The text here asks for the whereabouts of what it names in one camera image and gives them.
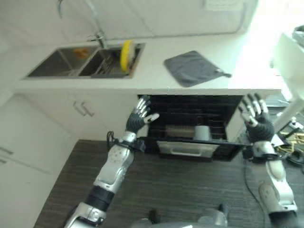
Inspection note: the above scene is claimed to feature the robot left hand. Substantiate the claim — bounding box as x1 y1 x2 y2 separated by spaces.
125 95 160 134

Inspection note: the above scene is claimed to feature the yellow plate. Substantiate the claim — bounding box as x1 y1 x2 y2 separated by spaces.
120 39 135 72

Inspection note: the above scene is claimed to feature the black dishwasher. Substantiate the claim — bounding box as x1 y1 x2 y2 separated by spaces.
137 94 244 143

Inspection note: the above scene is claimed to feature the orange sponge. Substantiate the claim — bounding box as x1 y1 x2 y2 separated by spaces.
74 47 88 57

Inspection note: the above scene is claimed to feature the robot silver body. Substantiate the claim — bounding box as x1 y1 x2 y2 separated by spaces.
132 203 230 228

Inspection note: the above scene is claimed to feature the silver cabinet handle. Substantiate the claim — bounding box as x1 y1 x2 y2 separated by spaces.
81 102 95 117
73 102 86 116

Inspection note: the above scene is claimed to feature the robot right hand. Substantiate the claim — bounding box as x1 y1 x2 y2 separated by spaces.
237 93 275 143

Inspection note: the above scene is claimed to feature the chrome kitchen faucet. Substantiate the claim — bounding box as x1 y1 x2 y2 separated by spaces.
57 0 107 49

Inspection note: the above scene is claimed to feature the white kitchen cabinet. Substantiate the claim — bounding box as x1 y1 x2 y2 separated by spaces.
14 89 143 143

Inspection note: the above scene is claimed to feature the grey cup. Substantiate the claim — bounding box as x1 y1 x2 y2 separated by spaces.
194 125 212 141

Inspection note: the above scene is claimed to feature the stainless steel double sink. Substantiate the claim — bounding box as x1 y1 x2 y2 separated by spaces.
26 42 146 78

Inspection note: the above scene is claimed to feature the black dish rack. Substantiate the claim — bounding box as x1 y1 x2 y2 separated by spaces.
91 48 141 78

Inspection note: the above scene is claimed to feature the open dishwasher door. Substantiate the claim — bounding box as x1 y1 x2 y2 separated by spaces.
137 136 253 162

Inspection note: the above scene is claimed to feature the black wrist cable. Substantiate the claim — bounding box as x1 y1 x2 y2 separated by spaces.
106 131 124 149

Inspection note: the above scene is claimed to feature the grey dish cloth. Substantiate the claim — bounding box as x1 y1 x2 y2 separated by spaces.
163 50 232 88

